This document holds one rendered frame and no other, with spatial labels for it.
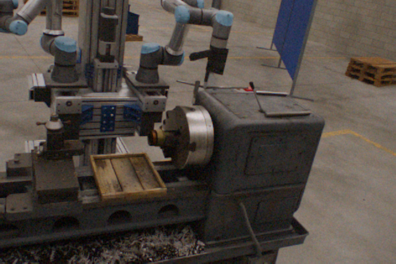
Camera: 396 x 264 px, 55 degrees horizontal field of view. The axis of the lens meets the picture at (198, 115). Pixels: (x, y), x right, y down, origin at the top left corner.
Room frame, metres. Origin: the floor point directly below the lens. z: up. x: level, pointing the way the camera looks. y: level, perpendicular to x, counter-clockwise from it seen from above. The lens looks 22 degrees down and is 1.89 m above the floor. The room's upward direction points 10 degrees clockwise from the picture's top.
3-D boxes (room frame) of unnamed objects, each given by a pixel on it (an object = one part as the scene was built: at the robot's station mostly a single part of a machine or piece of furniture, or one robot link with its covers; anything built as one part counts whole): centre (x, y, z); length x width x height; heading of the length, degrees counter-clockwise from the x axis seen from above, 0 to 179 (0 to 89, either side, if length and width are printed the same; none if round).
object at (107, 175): (1.60, 0.30, 0.89); 0.36 x 0.30 x 0.04; 27
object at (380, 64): (8.91, -3.94, 0.22); 1.25 x 0.86 x 0.44; 130
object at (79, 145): (1.54, 0.60, 0.99); 0.20 x 0.10 x 0.05; 117
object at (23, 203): (1.43, 0.64, 0.90); 0.47 x 0.30 x 0.06; 27
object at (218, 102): (1.93, -0.31, 1.06); 0.59 x 0.48 x 0.39; 117
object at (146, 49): (2.29, 0.35, 1.33); 0.13 x 0.12 x 0.14; 112
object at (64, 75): (2.06, 0.79, 1.21); 0.15 x 0.15 x 0.10
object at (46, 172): (1.47, 0.60, 0.95); 0.43 x 0.17 x 0.05; 27
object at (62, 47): (2.06, 0.80, 1.33); 0.13 x 0.12 x 0.14; 50
